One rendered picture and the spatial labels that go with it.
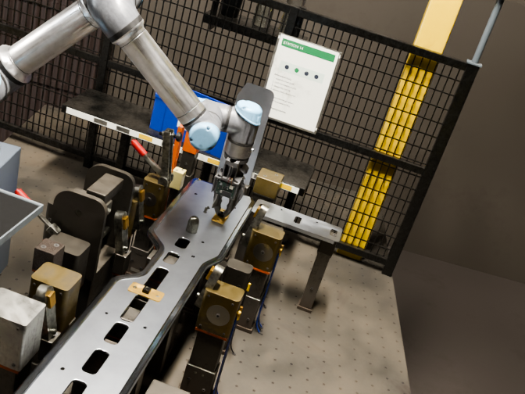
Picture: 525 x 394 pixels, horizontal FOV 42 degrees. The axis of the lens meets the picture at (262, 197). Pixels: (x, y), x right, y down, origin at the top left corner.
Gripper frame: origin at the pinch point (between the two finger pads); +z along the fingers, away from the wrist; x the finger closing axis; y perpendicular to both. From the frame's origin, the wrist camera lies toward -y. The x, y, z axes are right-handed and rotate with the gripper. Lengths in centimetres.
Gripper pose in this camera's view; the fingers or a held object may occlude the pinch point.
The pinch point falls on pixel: (222, 211)
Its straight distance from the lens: 207.0
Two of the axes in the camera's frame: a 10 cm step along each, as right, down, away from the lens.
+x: 9.4, 3.4, -0.9
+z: -2.6, 8.5, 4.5
